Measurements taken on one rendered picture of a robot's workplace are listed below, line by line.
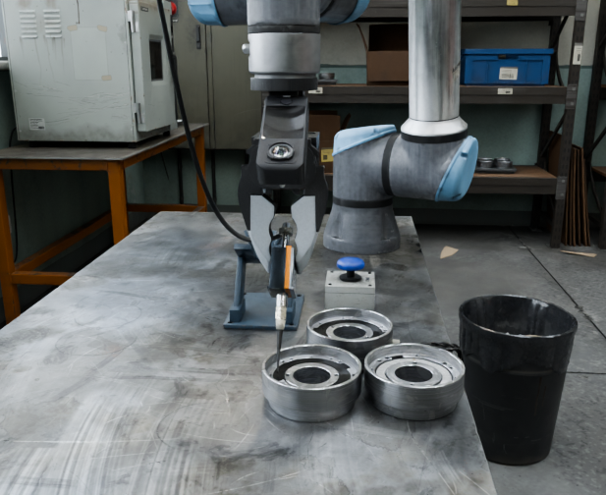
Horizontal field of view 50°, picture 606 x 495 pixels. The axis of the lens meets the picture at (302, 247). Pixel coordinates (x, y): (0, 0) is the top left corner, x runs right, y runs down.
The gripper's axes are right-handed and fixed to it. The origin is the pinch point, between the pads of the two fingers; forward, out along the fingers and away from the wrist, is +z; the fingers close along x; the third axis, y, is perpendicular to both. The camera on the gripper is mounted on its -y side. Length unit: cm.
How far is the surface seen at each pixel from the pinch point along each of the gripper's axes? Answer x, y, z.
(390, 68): -28, 346, -16
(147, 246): 32, 51, 13
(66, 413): 21.3, -11.4, 13.1
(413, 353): -14.7, -0.4, 10.1
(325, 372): -5.0, -5.1, 10.6
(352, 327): -7.7, 7.1, 10.4
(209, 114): 92, 378, 14
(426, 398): -15.2, -10.5, 10.2
